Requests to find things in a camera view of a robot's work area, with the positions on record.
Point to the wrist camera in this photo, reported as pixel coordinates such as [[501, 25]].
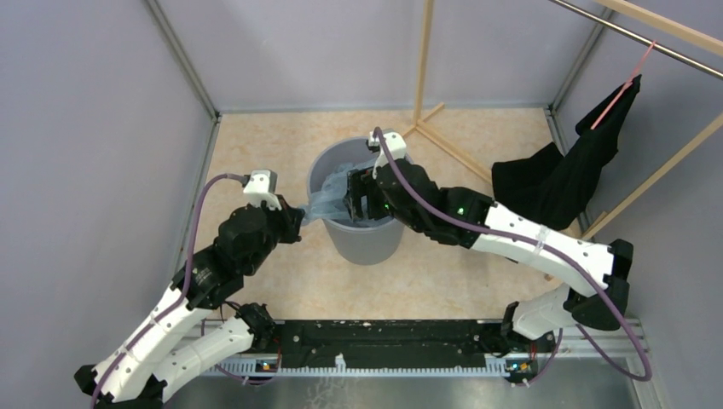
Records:
[[389, 145], [260, 190]]

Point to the pink clothes hanger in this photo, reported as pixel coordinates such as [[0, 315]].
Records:
[[617, 95]]

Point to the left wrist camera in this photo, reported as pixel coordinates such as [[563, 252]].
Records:
[[260, 190]]

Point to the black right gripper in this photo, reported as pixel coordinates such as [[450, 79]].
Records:
[[361, 182]]

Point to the wooden clothes rack frame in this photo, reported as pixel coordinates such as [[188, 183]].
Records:
[[663, 189]]

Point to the white slotted cable duct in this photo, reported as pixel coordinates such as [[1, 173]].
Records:
[[247, 367]]

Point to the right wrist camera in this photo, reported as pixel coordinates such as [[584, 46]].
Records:
[[389, 145]]

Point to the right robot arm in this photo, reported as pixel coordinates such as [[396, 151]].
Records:
[[594, 278]]

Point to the metal hanging rail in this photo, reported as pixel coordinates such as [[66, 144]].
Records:
[[661, 49]]

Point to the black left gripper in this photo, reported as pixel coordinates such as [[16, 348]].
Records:
[[292, 217]]

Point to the black hanging t-shirt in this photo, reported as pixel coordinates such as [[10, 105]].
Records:
[[552, 188]]

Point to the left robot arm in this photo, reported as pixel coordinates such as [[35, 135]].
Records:
[[151, 366]]

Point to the grey round trash bin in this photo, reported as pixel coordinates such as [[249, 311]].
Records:
[[363, 243]]

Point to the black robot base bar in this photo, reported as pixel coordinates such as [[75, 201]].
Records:
[[396, 344]]

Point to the blue plastic trash bag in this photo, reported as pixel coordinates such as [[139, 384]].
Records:
[[327, 204]]

